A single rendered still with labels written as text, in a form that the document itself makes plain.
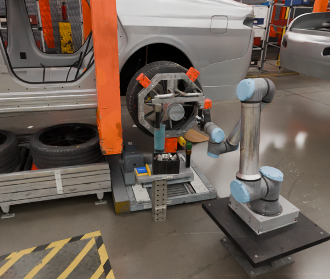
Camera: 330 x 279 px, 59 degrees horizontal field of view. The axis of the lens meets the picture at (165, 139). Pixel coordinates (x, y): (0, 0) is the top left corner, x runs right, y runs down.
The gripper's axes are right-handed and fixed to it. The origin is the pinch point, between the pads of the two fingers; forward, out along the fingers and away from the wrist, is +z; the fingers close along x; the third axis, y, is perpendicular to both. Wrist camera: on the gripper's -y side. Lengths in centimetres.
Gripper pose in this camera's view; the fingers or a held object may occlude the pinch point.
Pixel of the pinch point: (199, 115)
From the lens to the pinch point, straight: 230.8
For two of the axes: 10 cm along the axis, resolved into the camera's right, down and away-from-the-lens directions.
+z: -2.7, -4.0, 8.8
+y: -0.2, 9.1, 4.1
